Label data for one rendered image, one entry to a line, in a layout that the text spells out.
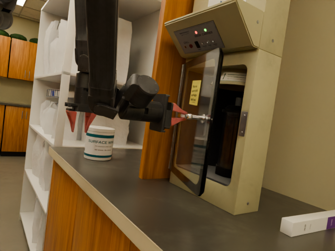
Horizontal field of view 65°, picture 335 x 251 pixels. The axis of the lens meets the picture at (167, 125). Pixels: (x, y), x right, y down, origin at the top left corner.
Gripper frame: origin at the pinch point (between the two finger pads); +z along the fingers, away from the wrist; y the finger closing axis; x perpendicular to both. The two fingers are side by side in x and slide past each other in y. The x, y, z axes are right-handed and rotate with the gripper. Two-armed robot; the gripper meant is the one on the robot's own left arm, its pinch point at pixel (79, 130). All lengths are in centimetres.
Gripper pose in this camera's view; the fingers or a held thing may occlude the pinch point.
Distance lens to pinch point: 97.0
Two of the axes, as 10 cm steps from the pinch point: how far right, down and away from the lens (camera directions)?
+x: -5.6, -1.2, 8.2
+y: 8.2, 0.7, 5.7
